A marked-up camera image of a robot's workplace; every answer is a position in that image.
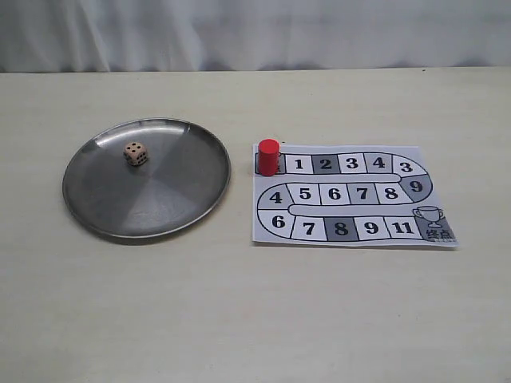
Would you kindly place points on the red cylinder game piece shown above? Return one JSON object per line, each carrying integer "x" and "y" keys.
{"x": 268, "y": 157}

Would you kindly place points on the wooden die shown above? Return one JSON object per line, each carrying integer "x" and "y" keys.
{"x": 135, "y": 153}

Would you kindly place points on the printed paper game board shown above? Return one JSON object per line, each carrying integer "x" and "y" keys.
{"x": 349, "y": 196}

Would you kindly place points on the round stainless steel plate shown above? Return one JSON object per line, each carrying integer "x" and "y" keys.
{"x": 185, "y": 177}

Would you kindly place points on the white backdrop curtain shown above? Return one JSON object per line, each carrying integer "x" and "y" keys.
{"x": 111, "y": 36}

